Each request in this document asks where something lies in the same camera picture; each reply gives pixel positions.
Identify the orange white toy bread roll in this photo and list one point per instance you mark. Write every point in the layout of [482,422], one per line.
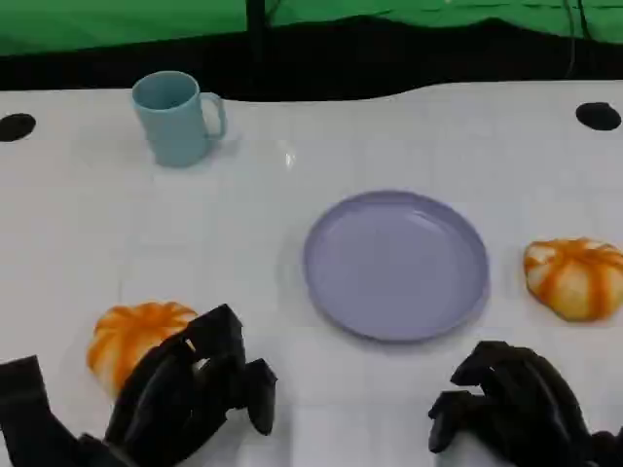
[574,277]
[126,335]

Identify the green cloth backdrop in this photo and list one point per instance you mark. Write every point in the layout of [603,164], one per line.
[121,22]

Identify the pale green mug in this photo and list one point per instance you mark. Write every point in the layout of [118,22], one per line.
[170,121]

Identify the lilac plate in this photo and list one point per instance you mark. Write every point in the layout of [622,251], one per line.
[394,265]

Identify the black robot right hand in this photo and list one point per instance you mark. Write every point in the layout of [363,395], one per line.
[525,404]

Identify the black vertical pole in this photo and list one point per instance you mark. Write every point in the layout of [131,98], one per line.
[256,44]

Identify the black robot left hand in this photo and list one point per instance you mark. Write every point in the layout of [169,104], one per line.
[170,389]

